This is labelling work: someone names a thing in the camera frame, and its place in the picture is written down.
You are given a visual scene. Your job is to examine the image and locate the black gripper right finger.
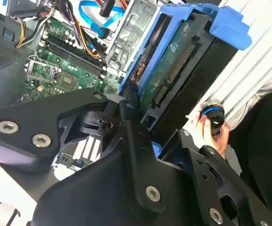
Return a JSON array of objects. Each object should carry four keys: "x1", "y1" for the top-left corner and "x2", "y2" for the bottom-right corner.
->
[{"x1": 176, "y1": 128, "x2": 272, "y2": 226}]

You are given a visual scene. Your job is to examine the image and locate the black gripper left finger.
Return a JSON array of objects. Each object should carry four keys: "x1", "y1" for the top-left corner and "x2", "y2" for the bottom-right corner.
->
[{"x1": 0, "y1": 83, "x2": 169, "y2": 172}]

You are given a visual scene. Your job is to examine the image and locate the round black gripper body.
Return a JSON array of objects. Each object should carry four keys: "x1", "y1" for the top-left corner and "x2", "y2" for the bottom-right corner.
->
[{"x1": 31, "y1": 150, "x2": 206, "y2": 226}]

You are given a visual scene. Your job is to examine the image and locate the round black tool blue ring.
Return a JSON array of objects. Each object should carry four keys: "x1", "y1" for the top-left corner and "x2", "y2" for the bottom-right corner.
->
[{"x1": 200, "y1": 99, "x2": 226, "y2": 137}]

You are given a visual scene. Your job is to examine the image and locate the hard disk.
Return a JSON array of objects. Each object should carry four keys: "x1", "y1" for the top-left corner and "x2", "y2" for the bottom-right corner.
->
[{"x1": 119, "y1": 4, "x2": 253, "y2": 160}]

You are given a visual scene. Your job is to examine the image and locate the person's hand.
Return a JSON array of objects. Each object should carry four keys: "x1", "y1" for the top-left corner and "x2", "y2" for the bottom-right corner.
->
[{"x1": 195, "y1": 116, "x2": 231, "y2": 159}]

